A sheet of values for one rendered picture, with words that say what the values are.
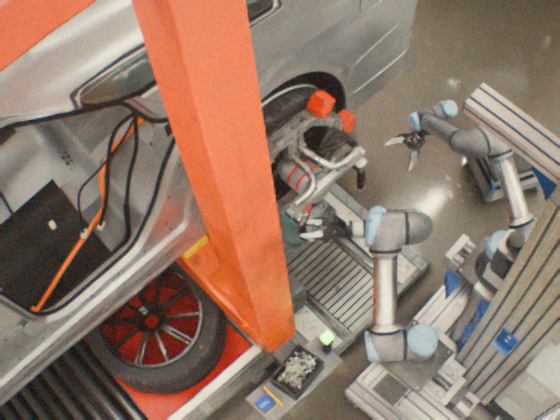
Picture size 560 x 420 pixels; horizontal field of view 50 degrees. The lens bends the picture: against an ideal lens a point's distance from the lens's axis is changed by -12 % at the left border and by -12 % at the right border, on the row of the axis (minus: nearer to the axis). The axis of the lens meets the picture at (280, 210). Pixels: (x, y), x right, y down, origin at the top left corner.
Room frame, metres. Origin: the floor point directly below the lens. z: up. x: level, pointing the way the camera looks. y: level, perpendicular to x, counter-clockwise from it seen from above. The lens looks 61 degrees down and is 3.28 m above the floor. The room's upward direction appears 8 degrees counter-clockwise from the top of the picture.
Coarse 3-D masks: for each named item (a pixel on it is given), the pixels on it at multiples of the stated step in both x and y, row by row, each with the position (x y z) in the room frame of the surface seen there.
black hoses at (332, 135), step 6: (330, 132) 1.57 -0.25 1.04; (336, 132) 1.56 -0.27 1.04; (342, 132) 1.58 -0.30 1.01; (324, 138) 1.55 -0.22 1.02; (330, 138) 1.54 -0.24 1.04; (336, 138) 1.53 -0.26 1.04; (342, 138) 1.53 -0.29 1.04; (348, 138) 1.55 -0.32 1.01; (324, 144) 1.53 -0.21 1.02; (330, 144) 1.52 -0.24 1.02; (336, 144) 1.51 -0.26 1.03; (342, 144) 1.50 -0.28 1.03; (354, 144) 1.53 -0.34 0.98; (318, 150) 1.52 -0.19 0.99; (324, 150) 1.51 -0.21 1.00; (330, 150) 1.50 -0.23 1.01; (324, 156) 1.50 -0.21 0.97
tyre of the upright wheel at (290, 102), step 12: (288, 84) 1.76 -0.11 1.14; (300, 84) 1.78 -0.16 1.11; (312, 84) 1.84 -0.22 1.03; (288, 96) 1.68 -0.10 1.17; (300, 96) 1.69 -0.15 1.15; (264, 108) 1.63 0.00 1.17; (276, 108) 1.62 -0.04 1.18; (288, 108) 1.62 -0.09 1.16; (300, 108) 1.66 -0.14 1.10; (264, 120) 1.57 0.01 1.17; (276, 120) 1.59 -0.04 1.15
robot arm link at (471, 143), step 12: (432, 108) 1.63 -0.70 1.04; (420, 120) 1.57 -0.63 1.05; (432, 120) 1.52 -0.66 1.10; (432, 132) 1.47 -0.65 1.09; (444, 132) 1.41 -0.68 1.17; (456, 132) 1.36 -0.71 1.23; (468, 132) 1.33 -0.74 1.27; (480, 132) 1.32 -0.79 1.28; (456, 144) 1.31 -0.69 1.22; (468, 144) 1.28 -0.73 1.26; (480, 144) 1.27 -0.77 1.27; (468, 156) 1.27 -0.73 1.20; (480, 156) 1.25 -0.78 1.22
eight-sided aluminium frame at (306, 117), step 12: (300, 120) 1.60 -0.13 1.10; (312, 120) 1.58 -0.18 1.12; (324, 120) 1.62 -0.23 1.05; (336, 120) 1.66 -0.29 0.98; (276, 132) 1.55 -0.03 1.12; (300, 132) 1.55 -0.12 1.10; (276, 144) 1.49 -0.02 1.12; (336, 156) 1.66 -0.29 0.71; (324, 168) 1.62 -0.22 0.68; (288, 192) 1.56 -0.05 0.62
